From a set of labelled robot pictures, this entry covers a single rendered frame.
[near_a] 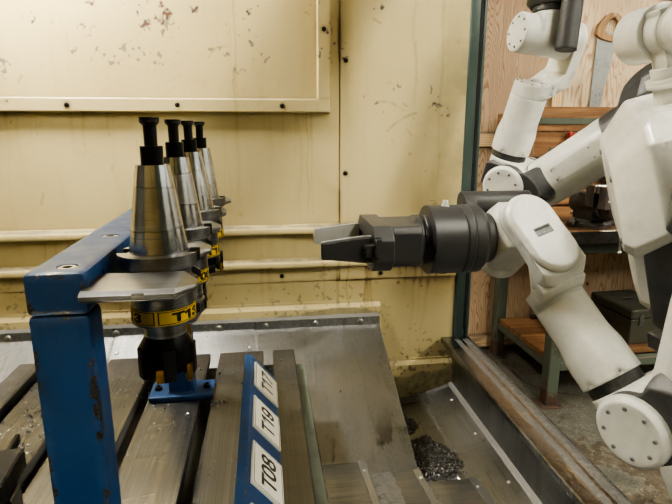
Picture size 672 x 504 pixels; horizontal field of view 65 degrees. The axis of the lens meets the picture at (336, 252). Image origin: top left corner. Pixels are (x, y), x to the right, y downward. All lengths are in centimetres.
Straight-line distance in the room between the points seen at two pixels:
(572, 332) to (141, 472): 55
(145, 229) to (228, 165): 80
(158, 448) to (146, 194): 45
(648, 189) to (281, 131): 78
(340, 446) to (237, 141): 67
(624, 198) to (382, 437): 66
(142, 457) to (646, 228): 67
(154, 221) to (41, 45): 90
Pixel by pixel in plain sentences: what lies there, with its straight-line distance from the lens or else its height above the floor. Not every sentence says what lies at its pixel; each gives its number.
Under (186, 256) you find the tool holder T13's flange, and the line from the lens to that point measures 42.
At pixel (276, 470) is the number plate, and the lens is 68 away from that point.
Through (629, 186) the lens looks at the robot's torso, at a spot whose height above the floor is 126.
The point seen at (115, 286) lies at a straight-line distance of 39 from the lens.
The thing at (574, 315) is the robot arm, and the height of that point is 111.
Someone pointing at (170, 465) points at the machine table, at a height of 90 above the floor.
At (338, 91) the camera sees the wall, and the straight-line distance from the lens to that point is 123.
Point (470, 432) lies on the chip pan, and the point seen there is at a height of 67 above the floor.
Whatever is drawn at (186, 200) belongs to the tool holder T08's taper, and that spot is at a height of 125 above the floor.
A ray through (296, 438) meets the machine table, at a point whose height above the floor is 90.
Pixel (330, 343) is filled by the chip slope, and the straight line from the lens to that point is 126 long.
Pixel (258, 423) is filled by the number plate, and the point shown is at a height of 95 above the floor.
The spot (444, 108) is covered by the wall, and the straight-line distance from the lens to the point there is 128.
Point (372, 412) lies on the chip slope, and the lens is 115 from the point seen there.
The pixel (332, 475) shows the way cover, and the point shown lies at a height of 73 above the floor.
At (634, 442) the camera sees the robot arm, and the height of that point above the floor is 101.
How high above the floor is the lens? 132
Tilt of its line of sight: 13 degrees down
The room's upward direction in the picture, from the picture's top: straight up
